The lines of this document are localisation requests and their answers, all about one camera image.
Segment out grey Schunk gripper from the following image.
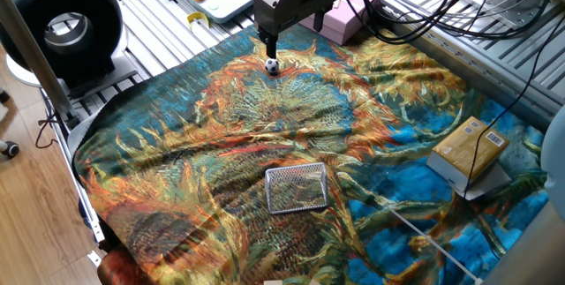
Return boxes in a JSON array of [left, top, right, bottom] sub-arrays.
[[253, 0, 344, 60]]

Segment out pink gift box with bow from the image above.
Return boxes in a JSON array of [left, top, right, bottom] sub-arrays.
[[299, 0, 380, 46]]

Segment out yellow tape piece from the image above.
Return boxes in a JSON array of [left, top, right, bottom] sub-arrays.
[[186, 11, 211, 31]]

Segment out sunflower painting print cloth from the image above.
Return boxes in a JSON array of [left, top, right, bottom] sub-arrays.
[[72, 22, 551, 285]]

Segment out metal mesh basket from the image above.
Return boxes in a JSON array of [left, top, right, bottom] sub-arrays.
[[264, 161, 329, 215]]

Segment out yellow cardboard box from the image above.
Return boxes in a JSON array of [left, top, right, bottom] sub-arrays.
[[426, 116, 510, 191]]

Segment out metal robot mounting plate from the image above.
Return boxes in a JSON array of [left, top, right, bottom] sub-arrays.
[[449, 0, 565, 30]]

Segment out white paper sheet under pack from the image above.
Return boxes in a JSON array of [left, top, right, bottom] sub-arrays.
[[454, 161, 513, 201]]

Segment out white zip tie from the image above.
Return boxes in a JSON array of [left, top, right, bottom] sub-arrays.
[[388, 207, 483, 284]]

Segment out black caster wheel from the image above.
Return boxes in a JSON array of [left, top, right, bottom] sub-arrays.
[[0, 139, 20, 160]]

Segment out thin black cable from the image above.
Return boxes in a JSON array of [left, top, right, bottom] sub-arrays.
[[462, 11, 565, 199]]

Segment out aluminium frame post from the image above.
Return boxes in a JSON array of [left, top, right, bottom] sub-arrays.
[[481, 200, 565, 285], [0, 0, 81, 130]]

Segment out thin dark cable loop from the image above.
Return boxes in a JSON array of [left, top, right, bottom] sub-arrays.
[[34, 112, 61, 150]]

